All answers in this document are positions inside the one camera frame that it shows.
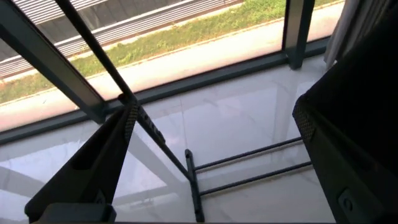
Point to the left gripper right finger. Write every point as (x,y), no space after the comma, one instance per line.
(335,180)

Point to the grey curtain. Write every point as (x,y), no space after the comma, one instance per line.
(345,31)

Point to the black clothes rack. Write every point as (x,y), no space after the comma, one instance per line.
(93,43)

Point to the window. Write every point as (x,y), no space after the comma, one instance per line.
(46,56)

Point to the black t-shirt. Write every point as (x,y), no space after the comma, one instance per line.
(367,93)

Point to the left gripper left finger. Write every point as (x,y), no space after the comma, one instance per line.
(77,193)

